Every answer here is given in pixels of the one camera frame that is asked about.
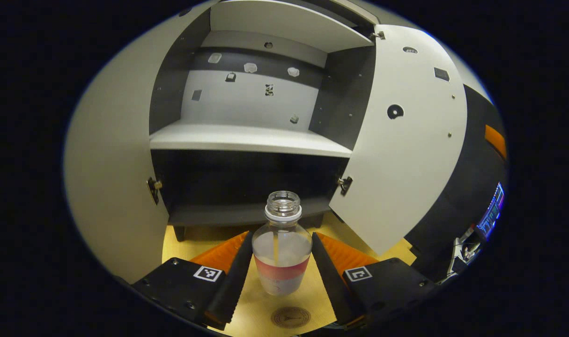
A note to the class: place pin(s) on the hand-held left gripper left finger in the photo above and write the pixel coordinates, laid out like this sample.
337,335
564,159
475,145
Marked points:
232,285

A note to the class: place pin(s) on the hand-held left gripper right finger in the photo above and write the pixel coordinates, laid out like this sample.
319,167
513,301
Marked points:
328,281

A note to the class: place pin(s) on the clear bottle with red label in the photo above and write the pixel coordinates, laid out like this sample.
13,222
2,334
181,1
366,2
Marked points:
282,262

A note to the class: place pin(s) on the white door with calendar sticker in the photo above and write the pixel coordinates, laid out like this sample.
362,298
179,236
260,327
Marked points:
406,164

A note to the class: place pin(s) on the white door with camera sticker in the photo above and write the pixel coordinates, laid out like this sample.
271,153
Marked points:
115,164

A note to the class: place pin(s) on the metal door hinge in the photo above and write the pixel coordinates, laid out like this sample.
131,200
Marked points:
153,188
378,35
345,184

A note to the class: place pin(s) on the white cabinet shelf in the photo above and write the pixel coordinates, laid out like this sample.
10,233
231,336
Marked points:
247,138
284,21

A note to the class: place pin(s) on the white and grey cabinet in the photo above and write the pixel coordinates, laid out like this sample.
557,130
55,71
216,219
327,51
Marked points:
172,84

